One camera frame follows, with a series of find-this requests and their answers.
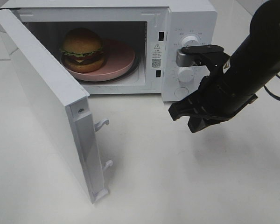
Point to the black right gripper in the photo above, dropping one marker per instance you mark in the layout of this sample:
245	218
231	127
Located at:
225	92

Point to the round white door button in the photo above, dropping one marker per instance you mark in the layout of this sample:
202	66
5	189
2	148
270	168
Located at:
181	93

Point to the white microwave knob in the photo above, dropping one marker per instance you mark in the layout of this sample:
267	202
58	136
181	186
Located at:
190	40
185	74

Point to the pink round plate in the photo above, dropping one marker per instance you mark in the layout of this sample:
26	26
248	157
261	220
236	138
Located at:
119	58

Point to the burger with lettuce and cheese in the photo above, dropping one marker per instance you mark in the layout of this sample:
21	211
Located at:
82	51

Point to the white microwave door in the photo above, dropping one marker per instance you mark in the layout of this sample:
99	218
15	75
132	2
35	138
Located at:
59	103

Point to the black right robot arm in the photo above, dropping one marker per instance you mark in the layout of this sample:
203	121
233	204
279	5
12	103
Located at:
264	40

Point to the glass microwave turntable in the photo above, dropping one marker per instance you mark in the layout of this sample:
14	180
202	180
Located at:
135	66

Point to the white warning label sticker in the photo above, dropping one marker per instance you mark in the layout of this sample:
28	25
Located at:
156	54

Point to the white microwave oven body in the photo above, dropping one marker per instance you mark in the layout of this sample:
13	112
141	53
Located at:
134	22

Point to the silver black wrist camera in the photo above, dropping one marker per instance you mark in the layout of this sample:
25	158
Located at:
200	55

